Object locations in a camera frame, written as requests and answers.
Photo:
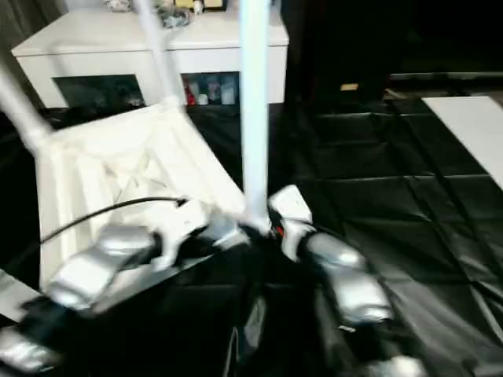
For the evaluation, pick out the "white plastic table top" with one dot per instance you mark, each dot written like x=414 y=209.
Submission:
x=134 y=165

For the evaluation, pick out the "white plastic table leg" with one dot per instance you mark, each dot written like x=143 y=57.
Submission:
x=161 y=55
x=255 y=102
x=23 y=110

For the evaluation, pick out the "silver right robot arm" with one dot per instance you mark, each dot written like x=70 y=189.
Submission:
x=350 y=283

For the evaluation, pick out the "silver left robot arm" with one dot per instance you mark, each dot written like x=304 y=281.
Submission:
x=86 y=275

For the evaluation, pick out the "black work mat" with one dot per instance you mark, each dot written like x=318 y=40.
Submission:
x=393 y=196

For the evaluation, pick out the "red bottle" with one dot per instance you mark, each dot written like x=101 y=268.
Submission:
x=189 y=96

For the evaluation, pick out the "small yellow box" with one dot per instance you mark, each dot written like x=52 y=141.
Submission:
x=349 y=86

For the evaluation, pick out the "white cabinet with glass doors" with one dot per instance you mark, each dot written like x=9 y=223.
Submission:
x=94 y=39

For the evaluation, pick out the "white side table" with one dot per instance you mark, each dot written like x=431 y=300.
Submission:
x=471 y=129

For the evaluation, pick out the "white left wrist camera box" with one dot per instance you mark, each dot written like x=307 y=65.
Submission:
x=185 y=224

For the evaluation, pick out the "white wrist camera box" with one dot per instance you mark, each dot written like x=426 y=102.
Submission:
x=291 y=212
x=185 y=224

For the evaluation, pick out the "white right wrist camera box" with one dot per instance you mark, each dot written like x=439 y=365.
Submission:
x=291 y=212

